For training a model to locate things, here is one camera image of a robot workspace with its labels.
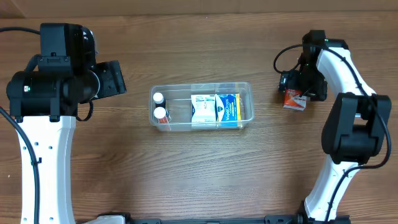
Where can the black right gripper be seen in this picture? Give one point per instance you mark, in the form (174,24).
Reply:
(302,86)

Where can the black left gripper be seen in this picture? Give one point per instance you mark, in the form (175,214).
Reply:
(115,78)

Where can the red medicine box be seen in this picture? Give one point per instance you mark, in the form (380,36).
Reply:
(293,99)

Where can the dark bottle white cap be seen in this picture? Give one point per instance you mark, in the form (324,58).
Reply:
(159,100)

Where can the orange bottle white cap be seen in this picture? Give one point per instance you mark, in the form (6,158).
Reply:
(161,115)

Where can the blue VapoDrops box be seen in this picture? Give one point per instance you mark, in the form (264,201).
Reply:
(228,108)

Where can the white medicine box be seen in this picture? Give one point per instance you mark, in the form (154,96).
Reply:
(203,112)

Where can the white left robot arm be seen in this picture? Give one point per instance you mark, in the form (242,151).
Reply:
(43,109)

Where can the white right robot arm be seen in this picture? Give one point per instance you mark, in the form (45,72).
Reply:
(355,136)

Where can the clear plastic container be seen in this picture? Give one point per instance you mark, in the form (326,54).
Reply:
(179,105)

